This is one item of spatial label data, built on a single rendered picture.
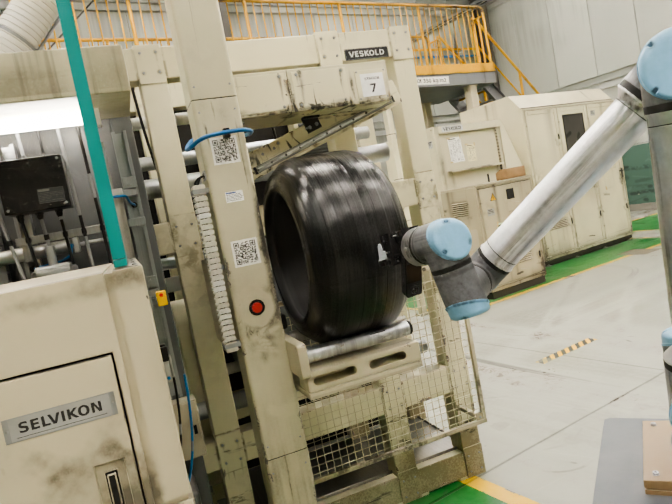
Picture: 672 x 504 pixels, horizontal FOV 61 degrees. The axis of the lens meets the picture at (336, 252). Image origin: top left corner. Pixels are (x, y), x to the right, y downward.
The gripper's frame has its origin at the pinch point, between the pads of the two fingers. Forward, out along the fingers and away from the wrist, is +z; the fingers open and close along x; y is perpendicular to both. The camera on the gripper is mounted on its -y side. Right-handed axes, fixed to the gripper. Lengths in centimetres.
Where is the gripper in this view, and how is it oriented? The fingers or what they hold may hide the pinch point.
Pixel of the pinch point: (384, 263)
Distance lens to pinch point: 151.8
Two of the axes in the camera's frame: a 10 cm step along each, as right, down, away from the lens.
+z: -3.2, 1.1, 9.4
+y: -2.3, -9.7, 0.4
